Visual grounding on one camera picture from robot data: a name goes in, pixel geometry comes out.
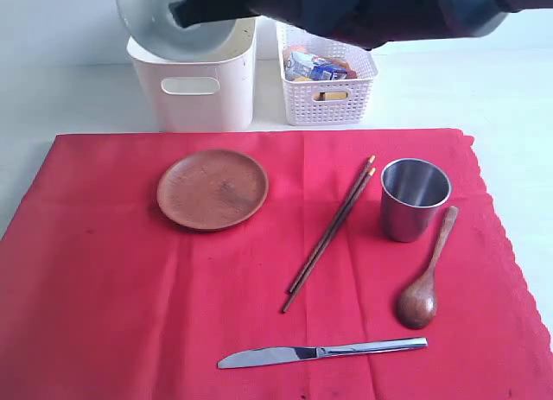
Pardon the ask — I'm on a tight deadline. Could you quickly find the wooden chopstick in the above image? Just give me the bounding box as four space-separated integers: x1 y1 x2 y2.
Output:
281 167 376 314
288 155 376 294

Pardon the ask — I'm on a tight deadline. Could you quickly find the pale green ceramic bowl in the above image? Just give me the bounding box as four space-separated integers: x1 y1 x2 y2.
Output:
116 0 236 61

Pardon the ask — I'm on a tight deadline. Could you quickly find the stainless steel cup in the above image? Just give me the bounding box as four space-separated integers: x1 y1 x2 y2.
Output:
380 158 452 243

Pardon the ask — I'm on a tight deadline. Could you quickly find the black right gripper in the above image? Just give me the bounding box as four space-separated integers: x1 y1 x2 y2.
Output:
168 0 311 29

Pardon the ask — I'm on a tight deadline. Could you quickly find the white perforated plastic basket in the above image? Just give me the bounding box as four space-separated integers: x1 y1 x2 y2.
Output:
276 22 378 126

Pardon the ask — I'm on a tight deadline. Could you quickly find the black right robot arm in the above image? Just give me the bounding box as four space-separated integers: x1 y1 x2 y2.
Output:
168 0 552 50

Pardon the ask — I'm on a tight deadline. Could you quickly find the red table cloth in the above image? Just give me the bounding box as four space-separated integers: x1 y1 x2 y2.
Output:
1 129 552 399

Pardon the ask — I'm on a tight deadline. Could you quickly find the cream plastic bin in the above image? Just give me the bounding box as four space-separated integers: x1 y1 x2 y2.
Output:
127 18 257 132

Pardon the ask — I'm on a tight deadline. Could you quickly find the wooden spoon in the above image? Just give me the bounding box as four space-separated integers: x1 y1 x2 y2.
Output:
396 206 459 330

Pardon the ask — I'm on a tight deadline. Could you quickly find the blue white milk carton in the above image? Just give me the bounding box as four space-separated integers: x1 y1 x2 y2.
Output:
284 51 348 81

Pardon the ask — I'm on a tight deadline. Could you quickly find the silver table knife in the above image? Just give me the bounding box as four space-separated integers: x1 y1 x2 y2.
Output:
217 337 428 369

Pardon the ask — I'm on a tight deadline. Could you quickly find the brown wooden plate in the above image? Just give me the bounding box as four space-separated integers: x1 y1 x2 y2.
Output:
156 149 269 232

